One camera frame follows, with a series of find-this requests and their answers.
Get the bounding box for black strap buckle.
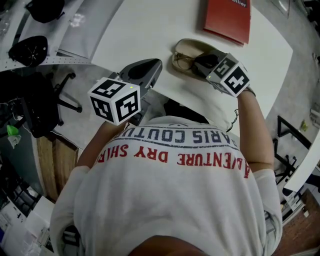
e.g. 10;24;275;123
62;226;81;247

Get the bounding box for white printed t-shirt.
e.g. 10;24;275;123
49;116;283;256

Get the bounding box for wooden panel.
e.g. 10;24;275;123
36;136;80;201

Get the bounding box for brown-framed eyeglasses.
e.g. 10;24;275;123
174;51;198;72

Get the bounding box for beige glasses case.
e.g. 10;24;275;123
171;38;227;82

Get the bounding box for white table panel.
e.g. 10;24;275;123
284;142;320;192

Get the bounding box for black frame glass table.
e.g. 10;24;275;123
273;115;313;185

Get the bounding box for person's black trouser leg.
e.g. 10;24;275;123
163;98;210;125

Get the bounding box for red book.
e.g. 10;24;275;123
202;0;252;47

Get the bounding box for white metal shelf rack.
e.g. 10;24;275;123
0;0;126;72

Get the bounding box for black wrist cord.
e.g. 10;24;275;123
226;108;240;133

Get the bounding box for green plastic bag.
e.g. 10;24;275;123
6;124;22;148

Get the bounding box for person's left forearm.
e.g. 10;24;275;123
77;121;128;167

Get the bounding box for person's right forearm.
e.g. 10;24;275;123
236;86;275;173

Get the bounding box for black office chair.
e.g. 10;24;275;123
0;71;83;138

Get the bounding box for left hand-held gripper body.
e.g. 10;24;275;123
87;71;154;127

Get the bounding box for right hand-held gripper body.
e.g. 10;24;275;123
206;51;251;98

